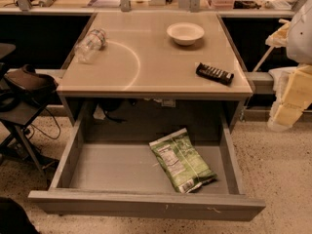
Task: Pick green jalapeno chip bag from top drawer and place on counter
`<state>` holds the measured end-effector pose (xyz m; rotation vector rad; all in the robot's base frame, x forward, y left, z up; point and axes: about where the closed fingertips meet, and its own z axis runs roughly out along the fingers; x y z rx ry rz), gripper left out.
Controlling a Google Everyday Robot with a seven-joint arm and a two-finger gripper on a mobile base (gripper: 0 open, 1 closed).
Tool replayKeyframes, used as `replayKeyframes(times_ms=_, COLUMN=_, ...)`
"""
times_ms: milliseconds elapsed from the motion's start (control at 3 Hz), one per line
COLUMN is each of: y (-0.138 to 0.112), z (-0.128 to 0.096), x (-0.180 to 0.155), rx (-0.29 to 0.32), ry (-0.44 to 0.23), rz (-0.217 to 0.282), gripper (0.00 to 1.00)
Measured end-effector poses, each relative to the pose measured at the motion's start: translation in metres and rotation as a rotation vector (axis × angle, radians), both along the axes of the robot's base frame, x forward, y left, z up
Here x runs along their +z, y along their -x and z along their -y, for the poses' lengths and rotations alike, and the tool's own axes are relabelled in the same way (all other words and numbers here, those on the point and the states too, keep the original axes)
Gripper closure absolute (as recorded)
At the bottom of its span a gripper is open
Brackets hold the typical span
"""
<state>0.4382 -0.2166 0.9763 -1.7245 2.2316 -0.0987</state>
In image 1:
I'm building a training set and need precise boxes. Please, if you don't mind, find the green jalapeno chip bag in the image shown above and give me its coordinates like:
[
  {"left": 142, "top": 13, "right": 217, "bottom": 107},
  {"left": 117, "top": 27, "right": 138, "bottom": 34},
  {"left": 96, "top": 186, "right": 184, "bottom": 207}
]
[{"left": 149, "top": 129, "right": 217, "bottom": 193}]

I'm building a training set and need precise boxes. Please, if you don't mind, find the clear plastic water bottle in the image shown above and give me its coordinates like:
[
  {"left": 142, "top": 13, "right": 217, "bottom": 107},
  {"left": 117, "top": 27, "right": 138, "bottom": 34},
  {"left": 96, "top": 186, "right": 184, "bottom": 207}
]
[{"left": 74, "top": 28, "right": 106, "bottom": 63}]

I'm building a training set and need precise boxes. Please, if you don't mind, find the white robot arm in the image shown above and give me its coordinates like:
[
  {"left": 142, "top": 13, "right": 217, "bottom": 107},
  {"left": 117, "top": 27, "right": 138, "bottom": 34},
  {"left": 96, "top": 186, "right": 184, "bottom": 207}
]
[{"left": 265, "top": 0, "right": 312, "bottom": 132}]

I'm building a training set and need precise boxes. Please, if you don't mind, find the white ceramic bowl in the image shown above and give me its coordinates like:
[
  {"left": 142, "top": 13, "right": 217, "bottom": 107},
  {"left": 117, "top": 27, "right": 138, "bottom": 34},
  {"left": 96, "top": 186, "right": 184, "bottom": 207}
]
[{"left": 167, "top": 22, "right": 205, "bottom": 46}]

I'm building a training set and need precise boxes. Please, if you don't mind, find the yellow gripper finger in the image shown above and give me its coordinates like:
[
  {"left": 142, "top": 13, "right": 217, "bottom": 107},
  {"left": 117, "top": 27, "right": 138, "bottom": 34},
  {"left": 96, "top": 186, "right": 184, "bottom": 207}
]
[{"left": 265, "top": 19, "right": 291, "bottom": 48}]

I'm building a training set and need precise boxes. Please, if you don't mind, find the grey counter cabinet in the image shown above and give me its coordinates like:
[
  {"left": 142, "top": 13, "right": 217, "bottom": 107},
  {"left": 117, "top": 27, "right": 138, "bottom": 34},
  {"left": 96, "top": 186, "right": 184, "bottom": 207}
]
[{"left": 57, "top": 11, "right": 254, "bottom": 132}]

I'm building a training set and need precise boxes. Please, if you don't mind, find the grey open drawer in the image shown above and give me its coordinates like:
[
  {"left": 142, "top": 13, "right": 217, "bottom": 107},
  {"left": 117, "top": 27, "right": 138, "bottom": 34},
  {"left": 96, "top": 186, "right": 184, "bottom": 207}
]
[{"left": 28, "top": 100, "right": 265, "bottom": 221}]

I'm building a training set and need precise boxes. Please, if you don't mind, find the black snack bar package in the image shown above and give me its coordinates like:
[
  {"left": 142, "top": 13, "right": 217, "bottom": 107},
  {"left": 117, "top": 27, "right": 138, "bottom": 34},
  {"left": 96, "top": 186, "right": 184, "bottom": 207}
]
[{"left": 196, "top": 63, "right": 234, "bottom": 86}]

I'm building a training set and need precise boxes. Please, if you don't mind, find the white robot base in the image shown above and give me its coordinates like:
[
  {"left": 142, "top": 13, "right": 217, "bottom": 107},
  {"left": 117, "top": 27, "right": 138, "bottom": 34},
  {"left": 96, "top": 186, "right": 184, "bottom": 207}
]
[{"left": 269, "top": 66, "right": 295, "bottom": 92}]

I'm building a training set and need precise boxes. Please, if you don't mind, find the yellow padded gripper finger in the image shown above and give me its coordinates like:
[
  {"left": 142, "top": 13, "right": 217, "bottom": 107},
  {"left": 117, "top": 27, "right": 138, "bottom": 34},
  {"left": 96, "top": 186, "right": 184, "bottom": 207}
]
[{"left": 267, "top": 64, "right": 312, "bottom": 132}]

